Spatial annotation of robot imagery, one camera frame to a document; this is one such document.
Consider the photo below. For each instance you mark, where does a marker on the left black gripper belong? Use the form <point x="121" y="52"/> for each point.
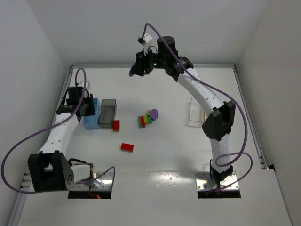
<point x="85" y="107"/>

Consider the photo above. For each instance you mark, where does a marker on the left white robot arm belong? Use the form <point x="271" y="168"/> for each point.
<point x="49" y="169"/>

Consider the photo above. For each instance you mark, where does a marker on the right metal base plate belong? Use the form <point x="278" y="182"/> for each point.
<point x="207" y="189"/>

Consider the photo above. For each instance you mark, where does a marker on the red lego brick front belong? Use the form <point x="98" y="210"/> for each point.
<point x="127" y="147"/>

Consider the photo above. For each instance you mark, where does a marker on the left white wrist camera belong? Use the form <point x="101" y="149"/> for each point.
<point x="83" y="83"/>

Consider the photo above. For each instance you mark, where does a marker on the light blue plastic container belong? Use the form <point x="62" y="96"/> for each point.
<point x="91" y="122"/>

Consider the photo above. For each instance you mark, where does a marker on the orange translucent plastic container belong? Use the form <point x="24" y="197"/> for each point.
<point x="205" y="115"/>

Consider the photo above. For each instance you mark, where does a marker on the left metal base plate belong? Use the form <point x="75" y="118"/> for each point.
<point x="99" y="189"/>

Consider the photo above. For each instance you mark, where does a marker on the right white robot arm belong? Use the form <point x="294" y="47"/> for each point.
<point x="220" y="114"/>

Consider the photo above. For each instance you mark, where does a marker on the red lego near grey container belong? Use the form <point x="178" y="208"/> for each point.
<point x="116" y="125"/>

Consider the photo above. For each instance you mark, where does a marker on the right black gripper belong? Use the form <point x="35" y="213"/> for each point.
<point x="139" y="65"/>

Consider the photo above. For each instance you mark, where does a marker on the metal base plate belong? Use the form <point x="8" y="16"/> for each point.
<point x="99" y="189"/>
<point x="207" y="189"/>

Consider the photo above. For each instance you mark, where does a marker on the clear plastic container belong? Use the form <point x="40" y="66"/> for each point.
<point x="196" y="114"/>

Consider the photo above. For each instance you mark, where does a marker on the smoky grey plastic container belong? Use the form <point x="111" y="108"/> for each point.
<point x="108" y="112"/>

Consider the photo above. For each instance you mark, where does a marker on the red green lego pile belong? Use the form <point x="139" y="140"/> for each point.
<point x="145" y="120"/>

